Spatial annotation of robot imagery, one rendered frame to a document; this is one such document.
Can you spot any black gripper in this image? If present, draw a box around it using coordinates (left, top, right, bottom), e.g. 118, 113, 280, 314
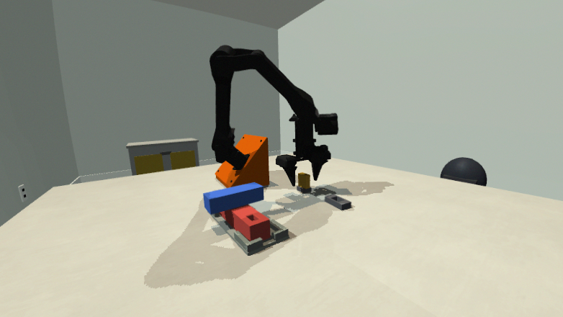
276, 135, 331, 187

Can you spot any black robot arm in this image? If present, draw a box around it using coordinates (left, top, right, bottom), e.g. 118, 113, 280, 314
210, 45, 338, 170

